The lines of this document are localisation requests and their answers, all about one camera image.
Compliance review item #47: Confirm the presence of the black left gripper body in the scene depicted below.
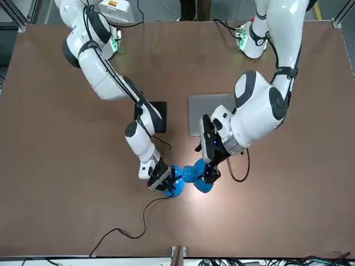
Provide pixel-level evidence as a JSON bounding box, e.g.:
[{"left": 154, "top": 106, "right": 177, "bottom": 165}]
[{"left": 195, "top": 113, "right": 231, "bottom": 167}]

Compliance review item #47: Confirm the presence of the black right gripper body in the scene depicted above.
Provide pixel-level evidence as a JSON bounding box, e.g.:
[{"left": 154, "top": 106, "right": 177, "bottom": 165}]
[{"left": 148, "top": 163, "right": 173, "bottom": 192}]

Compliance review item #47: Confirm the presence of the blue desk lamp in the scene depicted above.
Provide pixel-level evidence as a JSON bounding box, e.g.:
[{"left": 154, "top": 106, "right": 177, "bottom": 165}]
[{"left": 163, "top": 158, "right": 219, "bottom": 199}]

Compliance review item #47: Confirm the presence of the silver laptop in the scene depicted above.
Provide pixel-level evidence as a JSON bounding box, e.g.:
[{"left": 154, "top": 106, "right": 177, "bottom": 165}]
[{"left": 188, "top": 94, "right": 236, "bottom": 137}]

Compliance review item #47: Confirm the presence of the black mouse mat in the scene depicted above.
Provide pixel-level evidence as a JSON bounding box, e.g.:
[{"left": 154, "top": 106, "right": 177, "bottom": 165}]
[{"left": 134, "top": 101, "right": 168, "bottom": 134}]

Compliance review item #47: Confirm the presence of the green lit connector board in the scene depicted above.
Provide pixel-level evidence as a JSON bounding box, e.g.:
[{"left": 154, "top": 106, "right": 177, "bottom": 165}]
[
  {"left": 110, "top": 27, "right": 123, "bottom": 53},
  {"left": 235, "top": 24, "right": 248, "bottom": 48}
]

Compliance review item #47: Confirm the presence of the white box with yellow label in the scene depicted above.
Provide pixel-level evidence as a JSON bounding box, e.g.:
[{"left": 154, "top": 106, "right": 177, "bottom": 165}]
[{"left": 98, "top": 0, "right": 134, "bottom": 24}]

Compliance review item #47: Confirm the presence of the black lamp power cable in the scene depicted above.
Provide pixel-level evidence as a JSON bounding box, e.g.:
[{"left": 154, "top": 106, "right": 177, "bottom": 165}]
[{"left": 89, "top": 193, "right": 173, "bottom": 257}]

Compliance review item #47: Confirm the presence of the aluminium camera mast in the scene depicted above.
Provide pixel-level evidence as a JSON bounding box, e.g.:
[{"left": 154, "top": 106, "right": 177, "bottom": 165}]
[{"left": 171, "top": 244, "right": 187, "bottom": 266}]

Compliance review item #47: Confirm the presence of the tangle of black cables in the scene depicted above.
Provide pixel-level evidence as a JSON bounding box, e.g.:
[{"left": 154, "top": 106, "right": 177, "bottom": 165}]
[{"left": 199, "top": 250, "right": 355, "bottom": 266}]

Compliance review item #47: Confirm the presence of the black foot cable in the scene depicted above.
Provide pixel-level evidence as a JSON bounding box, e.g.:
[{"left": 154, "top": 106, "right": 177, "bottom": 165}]
[{"left": 212, "top": 18, "right": 242, "bottom": 38}]

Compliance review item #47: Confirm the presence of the aluminium frame rail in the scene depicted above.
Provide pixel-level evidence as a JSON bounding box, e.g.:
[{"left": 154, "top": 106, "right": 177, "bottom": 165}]
[{"left": 331, "top": 16, "right": 355, "bottom": 77}]

